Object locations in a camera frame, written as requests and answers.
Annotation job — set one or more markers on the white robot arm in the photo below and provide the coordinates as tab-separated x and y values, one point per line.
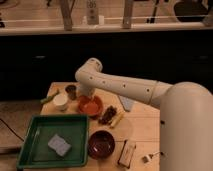
186	114

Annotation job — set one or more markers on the white paper cup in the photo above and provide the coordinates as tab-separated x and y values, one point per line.
60	102

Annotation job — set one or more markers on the orange bowl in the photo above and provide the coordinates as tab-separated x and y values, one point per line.
91	106

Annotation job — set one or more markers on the grey cloth piece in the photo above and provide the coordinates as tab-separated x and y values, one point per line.
126	103

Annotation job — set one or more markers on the dark grape bunch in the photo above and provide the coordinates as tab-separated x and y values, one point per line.
108	115

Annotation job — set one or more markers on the yellow banana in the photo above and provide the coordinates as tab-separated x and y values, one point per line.
116	120

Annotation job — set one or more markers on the dark maroon bowl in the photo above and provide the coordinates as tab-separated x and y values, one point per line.
101	145

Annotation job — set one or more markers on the green cucumber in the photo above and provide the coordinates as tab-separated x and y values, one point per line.
49	98

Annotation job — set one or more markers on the black white rectangular box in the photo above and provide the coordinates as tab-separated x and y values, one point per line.
127	153

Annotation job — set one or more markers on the white remote device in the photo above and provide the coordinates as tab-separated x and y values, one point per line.
92	12

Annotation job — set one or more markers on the blue grey sponge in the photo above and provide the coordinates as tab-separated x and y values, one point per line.
59	145

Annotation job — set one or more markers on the green plastic tray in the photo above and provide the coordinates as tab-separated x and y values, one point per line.
35	152

